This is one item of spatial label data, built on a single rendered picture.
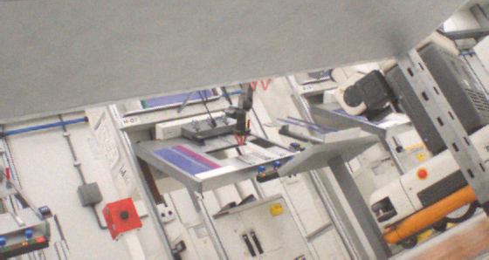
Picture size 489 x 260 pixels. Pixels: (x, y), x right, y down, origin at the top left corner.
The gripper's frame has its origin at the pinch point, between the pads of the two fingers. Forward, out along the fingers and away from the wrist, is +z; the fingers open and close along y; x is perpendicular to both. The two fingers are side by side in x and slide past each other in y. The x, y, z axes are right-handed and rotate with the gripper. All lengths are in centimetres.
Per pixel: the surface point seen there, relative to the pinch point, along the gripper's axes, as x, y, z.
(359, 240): 62, -39, 48
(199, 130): -24.2, 12.3, -4.4
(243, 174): 31.0, 22.7, 3.2
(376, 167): 20, -105, 32
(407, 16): 190, 122, -98
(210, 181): 31, 44, 2
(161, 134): -37.0, 30.6, -1.5
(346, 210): 49, -40, 34
